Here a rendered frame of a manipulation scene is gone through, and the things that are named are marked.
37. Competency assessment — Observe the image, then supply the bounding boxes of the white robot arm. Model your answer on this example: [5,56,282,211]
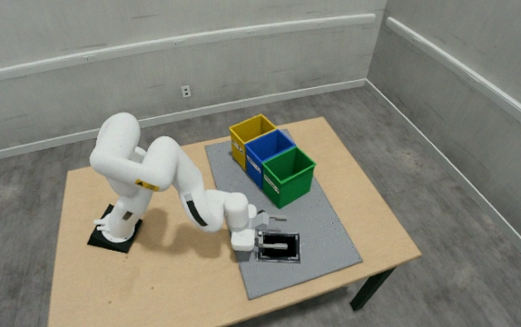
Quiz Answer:
[90,113,269,243]

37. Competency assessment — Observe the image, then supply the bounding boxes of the blue bin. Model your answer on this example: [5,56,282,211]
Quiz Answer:
[244,129,296,189]

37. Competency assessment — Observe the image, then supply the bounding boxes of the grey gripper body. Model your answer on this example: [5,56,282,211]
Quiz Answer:
[231,204,256,251]

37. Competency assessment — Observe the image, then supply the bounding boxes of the green bin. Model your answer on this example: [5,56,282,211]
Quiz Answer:
[261,145,317,209]

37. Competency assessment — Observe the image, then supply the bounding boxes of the yellow bin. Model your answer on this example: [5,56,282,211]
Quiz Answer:
[229,114,278,171]

